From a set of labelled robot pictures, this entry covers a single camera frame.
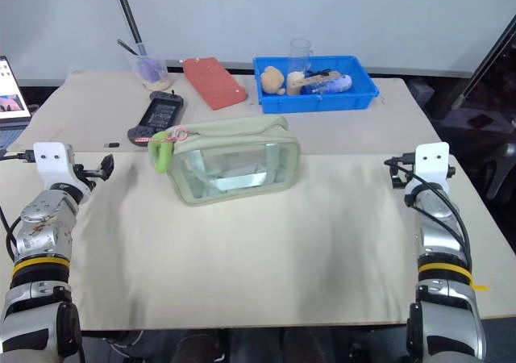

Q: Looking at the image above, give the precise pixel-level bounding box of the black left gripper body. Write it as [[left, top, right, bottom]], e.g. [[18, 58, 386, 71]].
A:
[[72, 162, 102, 192]]

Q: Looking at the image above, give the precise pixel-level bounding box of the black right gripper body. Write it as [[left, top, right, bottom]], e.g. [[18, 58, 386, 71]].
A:
[[391, 168, 416, 190]]

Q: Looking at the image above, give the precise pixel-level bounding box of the green transparent toiletry pouch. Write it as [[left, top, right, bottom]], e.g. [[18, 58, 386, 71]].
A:
[[166, 115, 302, 208]]

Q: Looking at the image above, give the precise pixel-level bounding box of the green carabiner loop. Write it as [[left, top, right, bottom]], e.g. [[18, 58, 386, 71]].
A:
[[147, 131, 177, 175]]

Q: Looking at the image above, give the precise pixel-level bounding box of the black handheld game controller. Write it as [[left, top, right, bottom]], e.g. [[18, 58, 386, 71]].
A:
[[127, 90, 186, 148]]

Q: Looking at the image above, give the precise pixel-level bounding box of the black office chair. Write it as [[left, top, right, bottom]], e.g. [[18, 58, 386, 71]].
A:
[[481, 140, 516, 201]]

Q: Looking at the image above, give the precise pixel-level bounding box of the clear cup with purple filling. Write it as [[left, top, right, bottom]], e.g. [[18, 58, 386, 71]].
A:
[[126, 43, 173, 92]]

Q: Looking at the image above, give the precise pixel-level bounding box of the open laptop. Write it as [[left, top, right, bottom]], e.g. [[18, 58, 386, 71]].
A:
[[0, 55, 33, 151]]

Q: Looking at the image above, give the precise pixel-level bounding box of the blue plastic bin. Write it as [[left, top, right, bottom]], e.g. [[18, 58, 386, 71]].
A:
[[252, 55, 381, 115]]

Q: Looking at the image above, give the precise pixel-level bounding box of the black stick in cup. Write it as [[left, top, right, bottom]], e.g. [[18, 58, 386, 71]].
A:
[[116, 39, 141, 56]]

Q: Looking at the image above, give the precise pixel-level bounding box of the red-orange rectangular sponge block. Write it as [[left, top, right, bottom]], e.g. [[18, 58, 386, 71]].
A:
[[182, 56, 248, 111]]

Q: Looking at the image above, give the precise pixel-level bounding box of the cream plush toy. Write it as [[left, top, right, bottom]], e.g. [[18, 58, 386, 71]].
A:
[[285, 71, 306, 96]]

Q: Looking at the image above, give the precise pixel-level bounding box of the black gooseneck pole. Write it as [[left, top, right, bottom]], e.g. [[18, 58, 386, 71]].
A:
[[110, 0, 147, 56]]

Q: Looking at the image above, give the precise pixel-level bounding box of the white table cloth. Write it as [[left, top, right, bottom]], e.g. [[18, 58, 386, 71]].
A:
[[0, 150, 516, 332]]

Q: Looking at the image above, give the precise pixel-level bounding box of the clear plastic measuring cup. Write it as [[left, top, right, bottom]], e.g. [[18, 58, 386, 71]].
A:
[[288, 38, 314, 78]]

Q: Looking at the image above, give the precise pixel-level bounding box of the beige plush toy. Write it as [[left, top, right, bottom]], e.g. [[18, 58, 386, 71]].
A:
[[260, 65, 287, 96]]

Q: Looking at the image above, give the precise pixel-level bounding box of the dark rounded shape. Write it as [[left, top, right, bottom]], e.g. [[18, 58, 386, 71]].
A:
[[171, 330, 225, 363]]

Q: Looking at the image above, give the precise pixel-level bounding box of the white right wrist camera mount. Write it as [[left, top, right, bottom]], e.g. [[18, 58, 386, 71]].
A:
[[414, 141, 451, 186]]

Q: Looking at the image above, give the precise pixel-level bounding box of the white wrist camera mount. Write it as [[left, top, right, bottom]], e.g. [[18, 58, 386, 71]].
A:
[[414, 141, 451, 186], [32, 141, 77, 186]]

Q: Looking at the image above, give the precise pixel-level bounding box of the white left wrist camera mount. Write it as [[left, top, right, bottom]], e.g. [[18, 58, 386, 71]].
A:
[[32, 141, 77, 186]]

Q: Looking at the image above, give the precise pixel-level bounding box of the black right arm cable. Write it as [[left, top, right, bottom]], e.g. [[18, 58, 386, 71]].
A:
[[384, 154, 473, 277]]

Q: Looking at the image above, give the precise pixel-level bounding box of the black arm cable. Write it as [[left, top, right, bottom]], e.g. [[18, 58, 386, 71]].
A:
[[384, 154, 473, 277], [0, 150, 35, 264]]

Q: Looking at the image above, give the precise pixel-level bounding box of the pink ring with cord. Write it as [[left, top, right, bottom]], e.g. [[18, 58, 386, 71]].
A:
[[134, 126, 189, 145]]

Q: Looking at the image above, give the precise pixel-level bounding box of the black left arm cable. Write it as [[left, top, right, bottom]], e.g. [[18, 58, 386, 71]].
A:
[[0, 150, 35, 264]]

